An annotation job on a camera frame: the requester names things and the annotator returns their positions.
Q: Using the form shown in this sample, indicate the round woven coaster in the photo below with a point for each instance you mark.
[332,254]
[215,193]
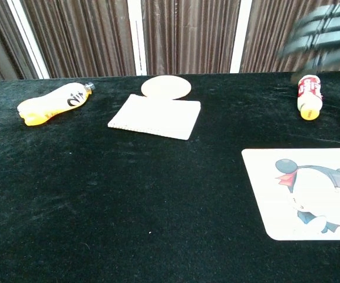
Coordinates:
[166,87]

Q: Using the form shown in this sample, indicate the white frame post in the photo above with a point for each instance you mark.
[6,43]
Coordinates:
[240,35]
[136,35]
[25,32]

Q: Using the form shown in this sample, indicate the orange drink bottle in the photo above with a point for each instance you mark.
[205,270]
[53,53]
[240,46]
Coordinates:
[52,104]

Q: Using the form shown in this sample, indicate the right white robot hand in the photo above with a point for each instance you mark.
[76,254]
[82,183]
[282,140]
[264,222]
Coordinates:
[323,35]

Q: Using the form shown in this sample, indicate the black velvet tablecloth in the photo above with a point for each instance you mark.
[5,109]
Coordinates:
[99,206]

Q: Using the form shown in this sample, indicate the cartoon girl mouse pad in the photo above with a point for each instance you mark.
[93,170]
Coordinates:
[264,206]

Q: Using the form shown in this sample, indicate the white spiral notebook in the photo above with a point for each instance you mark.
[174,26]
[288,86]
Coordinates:
[158,118]

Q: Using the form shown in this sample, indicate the red label drink bottle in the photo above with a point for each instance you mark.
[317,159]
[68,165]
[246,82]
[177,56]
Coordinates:
[309,94]

